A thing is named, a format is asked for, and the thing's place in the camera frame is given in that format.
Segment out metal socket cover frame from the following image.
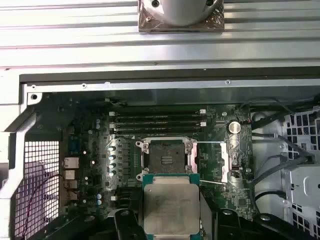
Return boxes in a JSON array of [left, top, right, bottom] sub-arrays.
[[187, 139, 230, 185]]

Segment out thin black cable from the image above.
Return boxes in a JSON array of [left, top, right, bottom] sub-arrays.
[[239, 97, 316, 161]]

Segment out black RAM slot white clips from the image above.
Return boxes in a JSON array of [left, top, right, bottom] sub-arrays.
[[109, 121, 207, 128], [109, 108, 207, 116], [111, 195, 144, 208]]

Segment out silver rear port block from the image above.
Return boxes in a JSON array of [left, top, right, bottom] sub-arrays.
[[63, 179, 80, 191], [62, 156, 80, 169]]

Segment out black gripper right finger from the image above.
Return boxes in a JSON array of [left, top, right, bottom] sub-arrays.
[[200, 197, 312, 240]]

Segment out silver coin battery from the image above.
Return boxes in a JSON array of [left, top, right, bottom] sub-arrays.
[[226, 119, 242, 135]]

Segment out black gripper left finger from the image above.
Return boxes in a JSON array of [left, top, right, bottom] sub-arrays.
[[44, 208, 145, 240]]

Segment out blue board connector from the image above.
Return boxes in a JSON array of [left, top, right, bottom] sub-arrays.
[[67, 136, 81, 156]]

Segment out thick black cable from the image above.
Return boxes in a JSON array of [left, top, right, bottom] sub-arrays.
[[254, 190, 287, 205]]

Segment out silver green CPU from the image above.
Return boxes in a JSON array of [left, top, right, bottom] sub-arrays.
[[141, 173, 201, 240]]

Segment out brown square mounting plate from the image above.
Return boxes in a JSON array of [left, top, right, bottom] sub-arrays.
[[138, 0, 225, 33]]

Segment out dark grey PC case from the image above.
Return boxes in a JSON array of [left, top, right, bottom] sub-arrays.
[[0, 67, 320, 240]]

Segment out green motherboard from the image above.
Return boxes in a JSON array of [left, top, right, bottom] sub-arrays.
[[59, 99, 256, 226]]

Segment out CPU socket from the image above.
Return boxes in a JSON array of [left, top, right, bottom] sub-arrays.
[[136, 136, 199, 176]]

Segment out perforated metal drive cage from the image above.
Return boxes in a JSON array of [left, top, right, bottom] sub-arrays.
[[281, 107, 320, 226]]

